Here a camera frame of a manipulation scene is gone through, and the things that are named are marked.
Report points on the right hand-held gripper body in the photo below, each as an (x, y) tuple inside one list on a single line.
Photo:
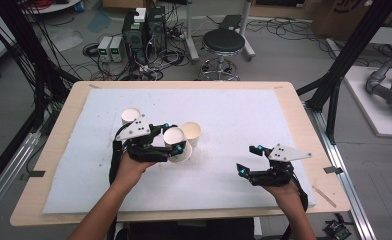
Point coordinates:
[(285, 154)]

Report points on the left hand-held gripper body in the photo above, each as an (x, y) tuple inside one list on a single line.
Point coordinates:
[(135, 130)]

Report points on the white paper drinking cup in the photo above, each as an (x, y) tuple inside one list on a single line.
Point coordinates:
[(174, 136), (191, 130)]

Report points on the person's right hand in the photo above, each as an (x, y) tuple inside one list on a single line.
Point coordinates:
[(285, 195)]

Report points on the person's left hand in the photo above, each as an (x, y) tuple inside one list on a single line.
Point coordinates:
[(129, 173)]

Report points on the black tape piece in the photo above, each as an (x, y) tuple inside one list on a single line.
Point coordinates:
[(333, 170), (36, 173)]

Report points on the thin wooden stick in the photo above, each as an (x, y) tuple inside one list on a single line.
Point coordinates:
[(324, 196)]

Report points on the white foam mat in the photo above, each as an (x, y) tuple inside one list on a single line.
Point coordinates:
[(217, 106)]

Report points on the person's dark clothing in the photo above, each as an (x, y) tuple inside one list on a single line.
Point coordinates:
[(190, 231)]

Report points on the grey power supply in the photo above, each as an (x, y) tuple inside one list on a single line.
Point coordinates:
[(116, 48), (104, 48)]

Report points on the green circuit board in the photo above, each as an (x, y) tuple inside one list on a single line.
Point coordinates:
[(336, 230)]

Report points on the black computer tower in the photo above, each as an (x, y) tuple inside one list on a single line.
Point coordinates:
[(156, 28), (134, 36)]

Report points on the white floor board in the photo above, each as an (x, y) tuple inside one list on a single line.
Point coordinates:
[(374, 113)]

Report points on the grey metal stand leg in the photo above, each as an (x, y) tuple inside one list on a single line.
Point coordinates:
[(190, 33), (247, 33)]

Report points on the black round stool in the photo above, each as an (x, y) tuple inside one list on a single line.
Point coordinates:
[(223, 40)]

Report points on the teal floor sheet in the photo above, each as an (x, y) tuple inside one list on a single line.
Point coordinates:
[(99, 21)]

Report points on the small white box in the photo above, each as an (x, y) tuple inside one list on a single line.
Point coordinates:
[(140, 15)]

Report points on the dark flat panel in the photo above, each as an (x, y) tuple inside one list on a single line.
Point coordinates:
[(230, 21)]

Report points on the brown cardboard box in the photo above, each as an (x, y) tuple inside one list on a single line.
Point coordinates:
[(337, 16)]

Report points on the round white table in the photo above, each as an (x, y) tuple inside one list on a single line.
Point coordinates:
[(55, 6)]

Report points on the grey shelf panel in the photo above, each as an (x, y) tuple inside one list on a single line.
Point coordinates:
[(389, 35)]

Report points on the silver aluminium rail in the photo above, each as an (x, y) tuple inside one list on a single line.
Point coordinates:
[(342, 180), (7, 173)]

